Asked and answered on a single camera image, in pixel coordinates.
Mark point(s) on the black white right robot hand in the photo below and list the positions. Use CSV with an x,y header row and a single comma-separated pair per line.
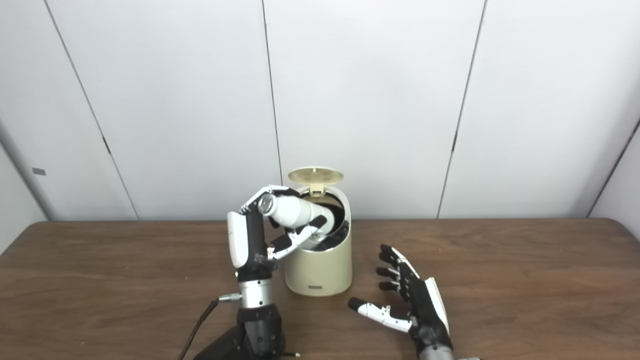
x,y
425,305

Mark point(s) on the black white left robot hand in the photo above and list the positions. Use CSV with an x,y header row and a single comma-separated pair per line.
x,y
250,240

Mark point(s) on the small white plastic bottle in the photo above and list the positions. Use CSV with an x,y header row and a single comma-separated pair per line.
x,y
300,212

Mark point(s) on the cream round bin lid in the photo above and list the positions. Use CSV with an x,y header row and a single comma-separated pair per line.
x,y
316,175

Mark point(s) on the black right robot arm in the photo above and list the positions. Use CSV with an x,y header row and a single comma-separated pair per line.
x,y
437,354

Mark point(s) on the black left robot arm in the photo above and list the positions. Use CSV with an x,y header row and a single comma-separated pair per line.
x,y
257,320

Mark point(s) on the cream-colored bin body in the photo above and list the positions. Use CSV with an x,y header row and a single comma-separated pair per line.
x,y
320,272

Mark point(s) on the black bin liner bag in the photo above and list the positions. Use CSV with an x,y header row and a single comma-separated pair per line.
x,y
336,241

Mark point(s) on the small grey wall label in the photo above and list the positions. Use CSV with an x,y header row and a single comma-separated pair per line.
x,y
39,171

